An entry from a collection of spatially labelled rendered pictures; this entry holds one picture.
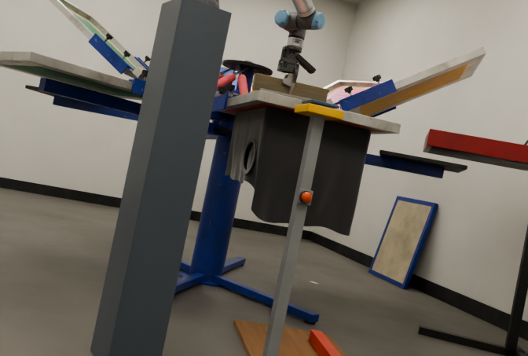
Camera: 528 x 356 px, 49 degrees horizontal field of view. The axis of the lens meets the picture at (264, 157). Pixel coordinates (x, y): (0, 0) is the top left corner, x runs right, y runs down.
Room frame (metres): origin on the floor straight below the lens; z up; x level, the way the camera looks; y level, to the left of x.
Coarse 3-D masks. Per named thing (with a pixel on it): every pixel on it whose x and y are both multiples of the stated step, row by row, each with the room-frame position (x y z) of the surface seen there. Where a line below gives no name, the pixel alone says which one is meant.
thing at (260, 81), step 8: (256, 80) 2.62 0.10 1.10; (264, 80) 2.63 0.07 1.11; (272, 80) 2.64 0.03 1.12; (280, 80) 2.65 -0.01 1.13; (256, 88) 2.62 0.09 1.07; (264, 88) 2.63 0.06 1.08; (272, 88) 2.64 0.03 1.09; (280, 88) 2.65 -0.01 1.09; (288, 88) 2.66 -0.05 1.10; (296, 88) 2.68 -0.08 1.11; (304, 88) 2.69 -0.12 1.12; (312, 88) 2.70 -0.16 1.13; (320, 88) 2.71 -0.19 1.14; (304, 96) 2.69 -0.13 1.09; (312, 96) 2.70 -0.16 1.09; (320, 96) 2.71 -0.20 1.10
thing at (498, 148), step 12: (432, 132) 3.07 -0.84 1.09; (444, 132) 3.06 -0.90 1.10; (432, 144) 3.07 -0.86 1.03; (444, 144) 3.06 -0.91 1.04; (456, 144) 3.04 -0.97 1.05; (468, 144) 3.03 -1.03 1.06; (480, 144) 3.02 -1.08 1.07; (492, 144) 3.00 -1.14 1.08; (504, 144) 2.99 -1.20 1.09; (516, 144) 2.98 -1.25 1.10; (456, 156) 3.35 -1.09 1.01; (468, 156) 3.22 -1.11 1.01; (480, 156) 3.09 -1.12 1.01; (492, 156) 3.00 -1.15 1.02; (504, 156) 2.99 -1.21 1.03; (516, 156) 2.97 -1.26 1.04; (516, 168) 3.34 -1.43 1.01
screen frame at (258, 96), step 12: (240, 96) 2.33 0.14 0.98; (252, 96) 2.16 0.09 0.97; (264, 96) 2.09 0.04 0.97; (276, 96) 2.10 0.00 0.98; (228, 108) 2.62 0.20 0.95; (336, 108) 2.17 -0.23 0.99; (348, 120) 2.19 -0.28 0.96; (360, 120) 2.20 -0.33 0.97; (372, 120) 2.22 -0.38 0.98; (384, 120) 2.23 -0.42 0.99; (372, 132) 2.39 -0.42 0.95; (384, 132) 2.30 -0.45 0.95; (396, 132) 2.25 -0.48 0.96
